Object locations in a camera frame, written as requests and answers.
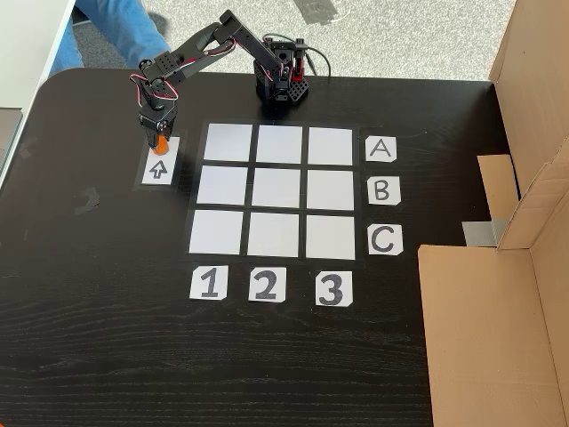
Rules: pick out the white nine-square grid sheet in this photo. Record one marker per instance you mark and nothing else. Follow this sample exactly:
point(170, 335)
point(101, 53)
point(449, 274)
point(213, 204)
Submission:
point(275, 191)

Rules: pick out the white arrow paper sheet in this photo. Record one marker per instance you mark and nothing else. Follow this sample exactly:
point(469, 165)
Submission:
point(159, 171)

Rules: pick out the clear tape scraps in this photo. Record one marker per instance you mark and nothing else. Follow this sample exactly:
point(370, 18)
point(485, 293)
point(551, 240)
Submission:
point(86, 201)

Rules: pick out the person's leg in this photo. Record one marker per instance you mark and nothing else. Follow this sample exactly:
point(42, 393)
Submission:
point(120, 31)

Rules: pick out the white desk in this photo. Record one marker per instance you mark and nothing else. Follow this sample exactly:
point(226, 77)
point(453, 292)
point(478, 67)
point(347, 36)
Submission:
point(31, 53)

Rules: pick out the red black bar clamp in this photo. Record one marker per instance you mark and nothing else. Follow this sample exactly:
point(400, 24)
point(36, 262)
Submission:
point(300, 66)

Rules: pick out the paper label number 1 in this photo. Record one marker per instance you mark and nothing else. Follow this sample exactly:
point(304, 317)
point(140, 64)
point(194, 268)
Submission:
point(209, 283)

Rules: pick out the paper label number 2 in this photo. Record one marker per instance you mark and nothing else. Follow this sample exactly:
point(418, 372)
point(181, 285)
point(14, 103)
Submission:
point(266, 284)

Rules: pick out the grey floor outlet plate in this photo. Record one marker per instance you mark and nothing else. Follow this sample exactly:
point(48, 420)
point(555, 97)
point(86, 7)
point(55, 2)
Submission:
point(316, 10)

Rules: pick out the paper label letter A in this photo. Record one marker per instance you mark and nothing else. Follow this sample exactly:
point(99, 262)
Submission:
point(381, 149)

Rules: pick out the paper label letter B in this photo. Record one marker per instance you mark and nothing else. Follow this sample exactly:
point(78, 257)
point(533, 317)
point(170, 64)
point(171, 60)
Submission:
point(383, 190)

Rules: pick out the paper label number 3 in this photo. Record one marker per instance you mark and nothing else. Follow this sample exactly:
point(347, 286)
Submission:
point(334, 289)

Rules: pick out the paper label letter C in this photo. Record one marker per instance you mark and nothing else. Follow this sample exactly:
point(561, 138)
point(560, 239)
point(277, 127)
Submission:
point(384, 240)

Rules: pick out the brown cardboard box panel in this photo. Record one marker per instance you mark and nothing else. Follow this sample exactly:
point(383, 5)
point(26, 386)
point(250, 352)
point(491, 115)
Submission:
point(533, 80)
point(489, 338)

